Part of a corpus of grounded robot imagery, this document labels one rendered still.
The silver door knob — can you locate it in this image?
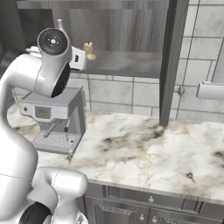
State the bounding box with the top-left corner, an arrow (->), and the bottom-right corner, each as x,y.
174,85 -> 186,97

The grey espresso machine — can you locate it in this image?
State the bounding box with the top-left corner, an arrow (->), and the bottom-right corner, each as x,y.
18,85 -> 88,156

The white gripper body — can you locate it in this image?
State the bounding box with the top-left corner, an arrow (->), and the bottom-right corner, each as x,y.
24,45 -> 40,57

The white liquor bottle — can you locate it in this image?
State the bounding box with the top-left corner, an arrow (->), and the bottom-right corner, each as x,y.
56,18 -> 66,32

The beige candle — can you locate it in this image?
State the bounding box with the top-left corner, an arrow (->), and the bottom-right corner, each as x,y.
83,41 -> 97,61

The dark wood cabinet door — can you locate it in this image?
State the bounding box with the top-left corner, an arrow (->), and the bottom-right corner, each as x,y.
158,0 -> 191,128
0,0 -> 28,70

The dark wood wall cabinet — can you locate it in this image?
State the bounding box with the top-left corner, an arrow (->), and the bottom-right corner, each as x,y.
16,0 -> 171,80

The dark grey cupboard door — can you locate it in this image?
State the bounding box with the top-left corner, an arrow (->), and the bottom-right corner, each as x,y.
83,195 -> 151,224
148,206 -> 206,224

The dark grey drawer front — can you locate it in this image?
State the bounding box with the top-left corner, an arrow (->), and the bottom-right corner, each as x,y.
197,200 -> 224,224
104,185 -> 188,210

